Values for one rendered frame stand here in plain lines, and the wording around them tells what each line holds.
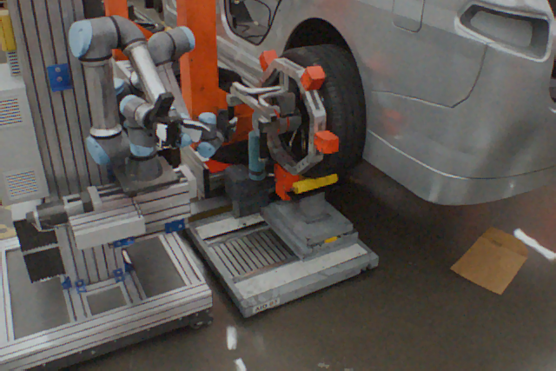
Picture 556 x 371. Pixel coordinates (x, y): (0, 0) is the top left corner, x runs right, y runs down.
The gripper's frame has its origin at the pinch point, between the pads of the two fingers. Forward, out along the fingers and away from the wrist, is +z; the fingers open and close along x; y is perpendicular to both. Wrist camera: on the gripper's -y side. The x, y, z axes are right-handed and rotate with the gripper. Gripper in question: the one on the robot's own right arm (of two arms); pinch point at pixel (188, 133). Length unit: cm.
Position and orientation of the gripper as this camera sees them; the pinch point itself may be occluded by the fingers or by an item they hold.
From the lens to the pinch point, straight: 143.2
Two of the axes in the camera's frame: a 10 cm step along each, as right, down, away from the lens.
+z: 6.8, 3.7, -6.3
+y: -1.2, 9.1, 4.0
